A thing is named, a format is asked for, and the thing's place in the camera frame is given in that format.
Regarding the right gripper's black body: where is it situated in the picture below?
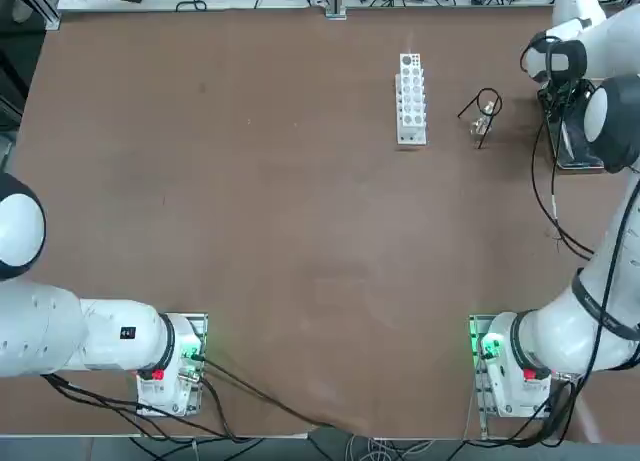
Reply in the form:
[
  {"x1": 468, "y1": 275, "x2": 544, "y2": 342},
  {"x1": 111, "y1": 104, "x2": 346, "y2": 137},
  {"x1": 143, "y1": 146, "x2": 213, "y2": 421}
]
[{"x1": 537, "y1": 77, "x2": 597, "y2": 125}]

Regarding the black wire tripod stand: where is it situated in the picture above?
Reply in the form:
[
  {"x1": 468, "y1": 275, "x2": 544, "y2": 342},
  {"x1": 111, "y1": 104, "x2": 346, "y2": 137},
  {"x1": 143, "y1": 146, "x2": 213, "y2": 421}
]
[{"x1": 456, "y1": 86, "x2": 505, "y2": 151}]

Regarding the stainless steel tray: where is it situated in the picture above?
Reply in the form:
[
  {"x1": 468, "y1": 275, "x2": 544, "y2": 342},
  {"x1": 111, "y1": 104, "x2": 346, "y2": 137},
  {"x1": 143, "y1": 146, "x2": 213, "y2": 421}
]
[{"x1": 537, "y1": 79, "x2": 609, "y2": 172}]

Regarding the white test tube rack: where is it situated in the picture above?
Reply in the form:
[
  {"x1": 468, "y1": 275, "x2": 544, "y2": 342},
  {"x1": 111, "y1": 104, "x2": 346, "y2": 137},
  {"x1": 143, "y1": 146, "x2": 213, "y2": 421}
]
[{"x1": 395, "y1": 51, "x2": 430, "y2": 147}]

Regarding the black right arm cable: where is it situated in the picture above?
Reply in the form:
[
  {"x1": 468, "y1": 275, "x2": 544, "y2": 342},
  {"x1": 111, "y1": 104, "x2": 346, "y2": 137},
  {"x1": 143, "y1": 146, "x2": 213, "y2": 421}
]
[{"x1": 518, "y1": 30, "x2": 640, "y2": 438}]

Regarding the black left arm base cable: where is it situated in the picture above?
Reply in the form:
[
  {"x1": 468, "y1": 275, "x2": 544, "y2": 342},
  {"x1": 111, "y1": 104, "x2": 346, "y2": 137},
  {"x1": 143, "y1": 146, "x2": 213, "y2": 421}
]
[{"x1": 192, "y1": 351, "x2": 337, "y2": 429}]

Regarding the aluminium corner rail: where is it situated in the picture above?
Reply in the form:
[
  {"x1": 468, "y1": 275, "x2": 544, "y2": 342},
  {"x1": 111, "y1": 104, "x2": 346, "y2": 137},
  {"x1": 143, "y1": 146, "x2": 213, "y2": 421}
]
[{"x1": 14, "y1": 0, "x2": 62, "y2": 31}]

